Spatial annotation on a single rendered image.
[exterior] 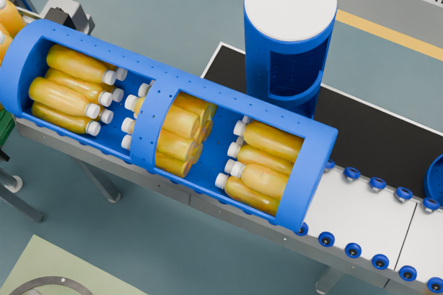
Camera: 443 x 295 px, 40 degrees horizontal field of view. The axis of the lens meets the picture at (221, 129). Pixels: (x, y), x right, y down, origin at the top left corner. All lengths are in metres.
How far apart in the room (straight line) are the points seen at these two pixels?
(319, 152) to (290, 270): 1.23
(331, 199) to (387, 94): 1.26
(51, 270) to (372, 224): 0.86
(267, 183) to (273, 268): 1.13
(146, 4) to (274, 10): 1.40
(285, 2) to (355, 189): 0.59
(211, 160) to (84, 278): 0.48
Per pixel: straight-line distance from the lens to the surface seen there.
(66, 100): 1.69
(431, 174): 2.66
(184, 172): 1.63
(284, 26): 1.83
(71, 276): 1.61
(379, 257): 1.67
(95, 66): 1.70
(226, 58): 2.79
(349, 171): 1.72
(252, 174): 1.54
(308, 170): 1.44
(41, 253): 1.65
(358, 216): 1.74
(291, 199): 1.46
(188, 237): 2.67
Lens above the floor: 2.60
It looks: 68 degrees down
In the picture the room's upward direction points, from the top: 8 degrees counter-clockwise
